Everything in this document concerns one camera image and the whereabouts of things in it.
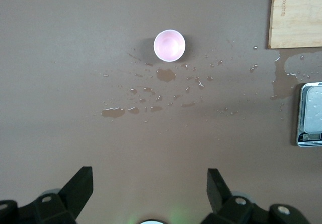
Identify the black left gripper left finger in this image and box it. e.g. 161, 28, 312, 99
0, 166, 94, 224

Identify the pink plastic cup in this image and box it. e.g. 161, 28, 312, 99
153, 29, 187, 63

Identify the brown table mat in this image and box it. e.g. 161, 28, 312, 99
0, 0, 322, 224

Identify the wooden cutting board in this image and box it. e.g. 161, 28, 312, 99
267, 0, 322, 50

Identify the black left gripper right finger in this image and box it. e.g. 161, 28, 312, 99
202, 168, 309, 224

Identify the silver digital kitchen scale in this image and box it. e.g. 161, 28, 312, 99
293, 82, 322, 148

